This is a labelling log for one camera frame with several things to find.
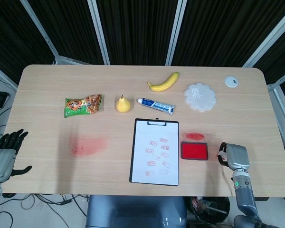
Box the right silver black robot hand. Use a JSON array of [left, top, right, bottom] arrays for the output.
[[218, 142, 250, 171]]

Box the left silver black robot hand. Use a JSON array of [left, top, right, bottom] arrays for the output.
[[0, 129, 33, 183]]

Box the red ink pad clear lid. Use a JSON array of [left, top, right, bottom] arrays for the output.
[[180, 132, 211, 161]]

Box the black trash bin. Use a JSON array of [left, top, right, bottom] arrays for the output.
[[186, 196, 230, 224]]

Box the white flower-shaped plastic palette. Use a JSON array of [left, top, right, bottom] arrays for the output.
[[183, 82, 217, 112]]

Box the white stamped paper sheet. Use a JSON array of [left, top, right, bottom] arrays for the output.
[[131, 120, 179, 185]]

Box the blue white toothpaste tube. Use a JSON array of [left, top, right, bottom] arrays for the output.
[[136, 97, 177, 116]]

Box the green snack bag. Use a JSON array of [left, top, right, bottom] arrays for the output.
[[63, 94, 103, 119]]

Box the yellow banana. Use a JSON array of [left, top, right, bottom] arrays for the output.
[[147, 72, 181, 93]]

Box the black clipboard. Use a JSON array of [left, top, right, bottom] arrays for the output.
[[129, 118, 180, 186]]

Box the grey-blue robot torso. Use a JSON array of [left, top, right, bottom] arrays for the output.
[[86, 195, 188, 228]]

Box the yellow pear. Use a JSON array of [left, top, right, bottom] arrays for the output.
[[115, 95, 131, 113]]

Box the white round cable grommet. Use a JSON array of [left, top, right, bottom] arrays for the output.
[[224, 76, 239, 88]]

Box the white partition post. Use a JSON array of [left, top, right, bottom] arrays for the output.
[[165, 0, 187, 66], [87, 0, 110, 65], [20, 0, 60, 65], [242, 10, 285, 68]]

